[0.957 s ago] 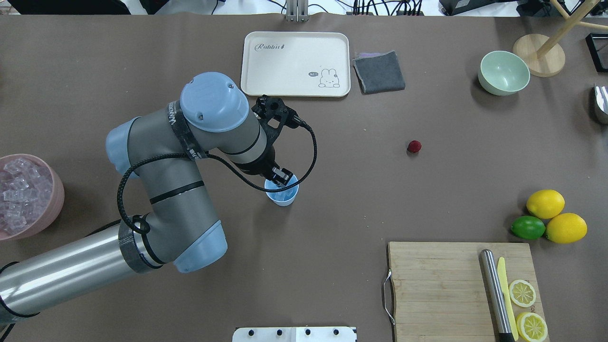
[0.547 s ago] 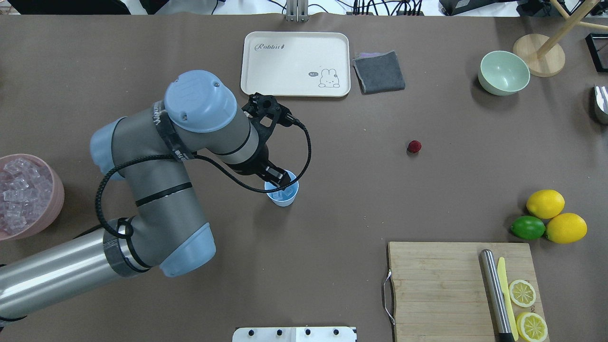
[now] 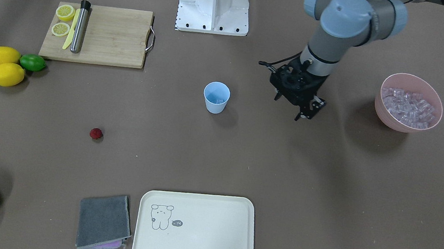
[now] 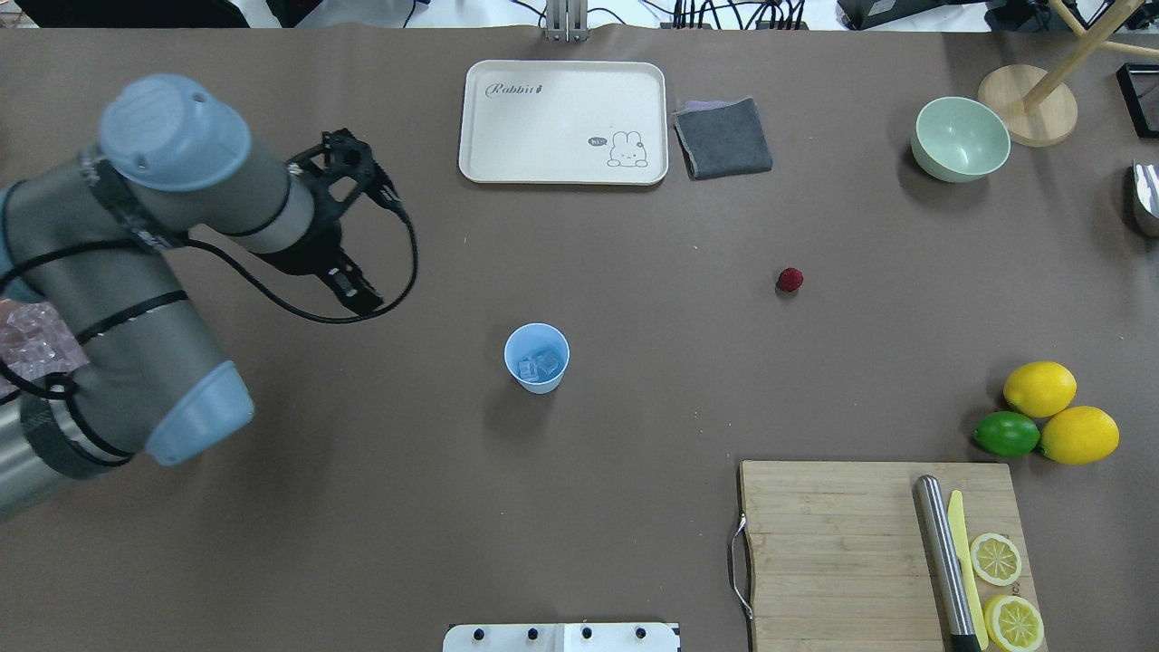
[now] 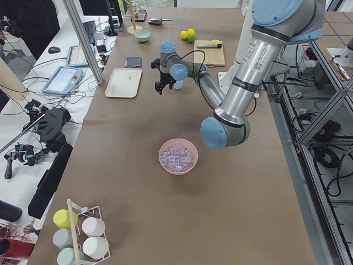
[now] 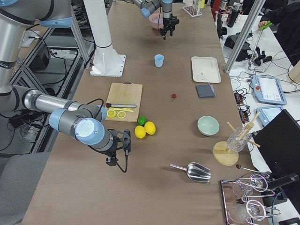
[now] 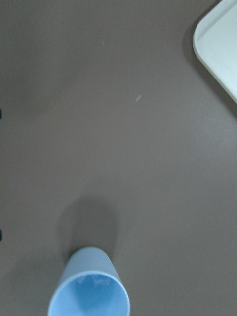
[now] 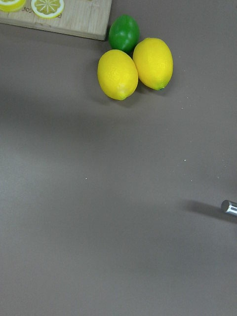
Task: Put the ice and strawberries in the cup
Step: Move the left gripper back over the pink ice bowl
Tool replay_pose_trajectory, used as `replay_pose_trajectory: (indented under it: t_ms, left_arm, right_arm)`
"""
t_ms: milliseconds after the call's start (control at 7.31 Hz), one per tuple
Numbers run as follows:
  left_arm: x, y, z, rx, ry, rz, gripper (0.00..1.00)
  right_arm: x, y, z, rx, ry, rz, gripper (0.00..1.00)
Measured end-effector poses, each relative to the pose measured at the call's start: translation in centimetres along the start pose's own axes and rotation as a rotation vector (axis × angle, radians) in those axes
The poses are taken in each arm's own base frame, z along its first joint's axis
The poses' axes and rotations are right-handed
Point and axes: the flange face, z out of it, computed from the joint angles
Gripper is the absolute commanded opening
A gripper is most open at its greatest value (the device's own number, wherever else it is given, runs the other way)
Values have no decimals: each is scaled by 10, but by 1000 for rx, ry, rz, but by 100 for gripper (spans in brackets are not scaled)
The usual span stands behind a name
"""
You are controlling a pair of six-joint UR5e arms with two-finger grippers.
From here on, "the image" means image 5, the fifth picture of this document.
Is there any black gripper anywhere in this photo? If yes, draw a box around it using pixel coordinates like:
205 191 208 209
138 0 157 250
154 71 176 95

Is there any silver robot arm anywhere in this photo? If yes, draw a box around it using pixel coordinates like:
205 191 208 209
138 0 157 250
151 1 325 149

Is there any light blue plastic cup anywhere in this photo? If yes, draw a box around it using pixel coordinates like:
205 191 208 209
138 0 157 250
173 81 184 91

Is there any pink bowl of ice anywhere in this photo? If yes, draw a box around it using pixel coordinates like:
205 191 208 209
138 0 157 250
158 138 199 175

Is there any pink cup in rack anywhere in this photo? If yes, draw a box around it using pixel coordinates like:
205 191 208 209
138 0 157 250
82 217 105 237

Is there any yellow cup in rack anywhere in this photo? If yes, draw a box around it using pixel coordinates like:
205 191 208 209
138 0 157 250
53 209 71 230

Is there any white cup in rack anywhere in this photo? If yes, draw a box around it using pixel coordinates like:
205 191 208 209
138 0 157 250
82 237 109 259

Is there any grey cup in rack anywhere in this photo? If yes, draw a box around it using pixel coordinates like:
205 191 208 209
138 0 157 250
52 229 73 250

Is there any mint cup in rack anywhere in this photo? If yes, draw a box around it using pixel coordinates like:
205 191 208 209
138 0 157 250
57 248 76 265

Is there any cream rabbit tray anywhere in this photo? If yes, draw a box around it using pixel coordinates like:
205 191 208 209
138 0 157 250
105 68 142 99

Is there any grey folded cloth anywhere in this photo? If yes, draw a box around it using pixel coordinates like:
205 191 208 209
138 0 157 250
124 56 142 68

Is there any green lime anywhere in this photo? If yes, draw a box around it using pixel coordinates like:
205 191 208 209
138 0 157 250
187 36 194 44

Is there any mint green bowl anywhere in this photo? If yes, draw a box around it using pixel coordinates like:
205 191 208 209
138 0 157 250
134 29 151 43

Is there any wooden cutting board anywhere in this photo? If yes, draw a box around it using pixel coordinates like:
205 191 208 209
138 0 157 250
194 40 225 67

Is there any upper whole yellow lemon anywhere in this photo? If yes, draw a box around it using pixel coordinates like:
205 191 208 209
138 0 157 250
187 28 196 36

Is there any wooden mug tree stand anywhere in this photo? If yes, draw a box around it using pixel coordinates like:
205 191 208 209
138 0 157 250
125 0 143 36

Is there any steel scoop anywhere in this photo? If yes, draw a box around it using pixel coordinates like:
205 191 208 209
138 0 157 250
148 17 172 25

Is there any far teach pendant tablet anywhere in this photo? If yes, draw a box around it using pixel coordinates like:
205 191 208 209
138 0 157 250
66 45 89 68

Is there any teach pendant tablet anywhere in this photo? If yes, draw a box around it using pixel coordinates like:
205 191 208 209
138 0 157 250
66 45 89 68
41 66 83 96

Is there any black keyboard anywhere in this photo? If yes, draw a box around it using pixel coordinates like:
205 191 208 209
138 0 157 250
82 20 95 45

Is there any near teach pendant tablet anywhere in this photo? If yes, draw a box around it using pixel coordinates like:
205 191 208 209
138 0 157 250
41 66 83 96

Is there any black computer mouse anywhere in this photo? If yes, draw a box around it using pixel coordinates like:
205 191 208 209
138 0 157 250
48 46 61 54

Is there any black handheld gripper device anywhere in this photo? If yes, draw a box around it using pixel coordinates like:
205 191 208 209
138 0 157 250
23 99 71 154

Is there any person in black clothes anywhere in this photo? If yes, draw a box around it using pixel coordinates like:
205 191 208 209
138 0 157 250
1 0 60 59

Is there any black long bar box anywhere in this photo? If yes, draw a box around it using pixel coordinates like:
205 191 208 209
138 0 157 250
28 144 73 219

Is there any black pistol grip tool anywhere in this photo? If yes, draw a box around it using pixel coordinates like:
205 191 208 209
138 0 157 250
4 144 44 179

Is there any aluminium frame post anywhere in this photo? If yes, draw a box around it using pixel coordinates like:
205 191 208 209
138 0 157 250
63 0 103 85

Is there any white wire cup rack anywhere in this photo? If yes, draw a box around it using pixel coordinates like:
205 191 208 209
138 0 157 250
67 199 111 264

